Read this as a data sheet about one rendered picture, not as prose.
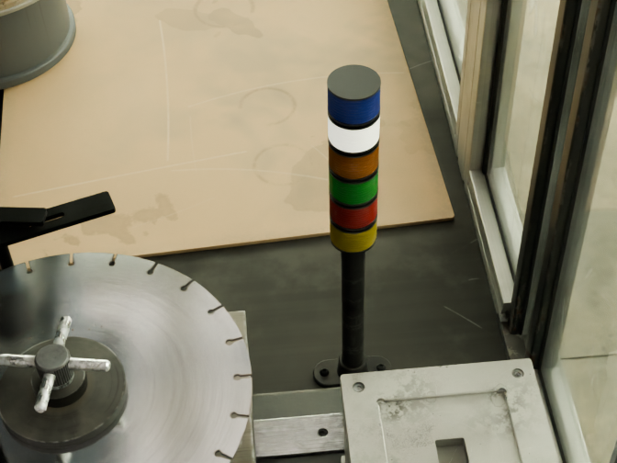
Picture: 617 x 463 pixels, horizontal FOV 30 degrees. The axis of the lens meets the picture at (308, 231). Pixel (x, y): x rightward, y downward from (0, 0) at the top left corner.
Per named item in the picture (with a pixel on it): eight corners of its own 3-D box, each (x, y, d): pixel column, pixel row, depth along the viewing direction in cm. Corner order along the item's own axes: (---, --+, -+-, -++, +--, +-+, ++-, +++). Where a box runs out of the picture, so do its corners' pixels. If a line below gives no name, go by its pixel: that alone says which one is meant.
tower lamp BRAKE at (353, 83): (376, 89, 100) (377, 62, 97) (383, 124, 96) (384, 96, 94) (324, 94, 99) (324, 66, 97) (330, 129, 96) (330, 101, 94)
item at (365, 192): (375, 170, 107) (375, 146, 104) (381, 204, 103) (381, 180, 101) (326, 174, 106) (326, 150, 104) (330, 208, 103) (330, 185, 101)
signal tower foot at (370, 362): (389, 356, 127) (390, 343, 125) (394, 382, 125) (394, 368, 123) (311, 363, 127) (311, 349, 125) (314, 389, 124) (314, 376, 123)
